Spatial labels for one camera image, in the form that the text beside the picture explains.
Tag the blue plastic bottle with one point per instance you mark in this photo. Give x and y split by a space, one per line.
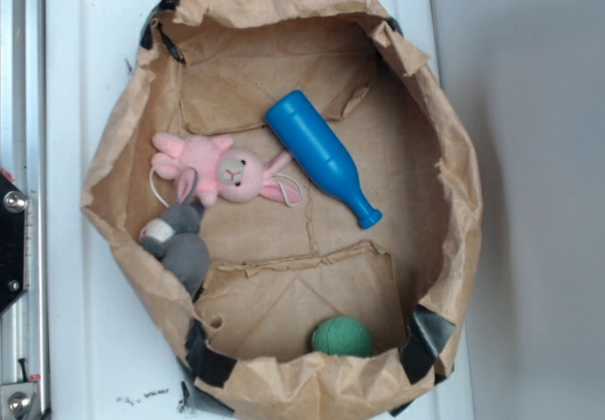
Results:
320 153

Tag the brown paper bag bin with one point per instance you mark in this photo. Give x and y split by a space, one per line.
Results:
211 67

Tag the pink plush bunny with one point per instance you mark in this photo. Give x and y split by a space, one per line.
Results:
212 167

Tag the grey plush bunny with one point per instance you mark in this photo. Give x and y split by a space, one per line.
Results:
173 237

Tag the green ball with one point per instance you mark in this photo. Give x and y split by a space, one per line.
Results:
342 336

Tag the black metal bracket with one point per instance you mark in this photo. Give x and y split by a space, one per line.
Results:
13 243

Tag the aluminium frame rail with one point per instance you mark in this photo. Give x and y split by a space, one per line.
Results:
25 364

